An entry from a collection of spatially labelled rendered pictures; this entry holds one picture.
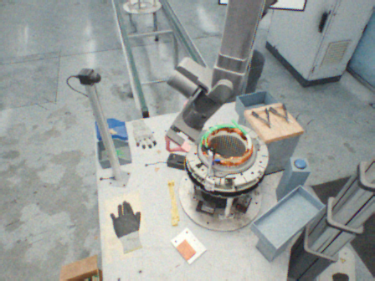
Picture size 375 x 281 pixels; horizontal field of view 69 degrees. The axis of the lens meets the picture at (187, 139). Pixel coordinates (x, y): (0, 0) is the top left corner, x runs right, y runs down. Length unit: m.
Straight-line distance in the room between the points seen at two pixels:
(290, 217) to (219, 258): 0.34
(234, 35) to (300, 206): 0.74
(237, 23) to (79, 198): 2.07
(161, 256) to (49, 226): 1.30
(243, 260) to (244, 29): 0.93
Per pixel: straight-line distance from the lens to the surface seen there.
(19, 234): 2.40
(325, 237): 1.32
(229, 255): 1.20
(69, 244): 2.21
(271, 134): 1.22
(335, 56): 3.43
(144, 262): 1.20
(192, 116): 0.61
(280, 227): 1.02
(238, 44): 0.49
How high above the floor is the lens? 1.90
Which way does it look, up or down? 47 degrees down
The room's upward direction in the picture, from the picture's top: straight up
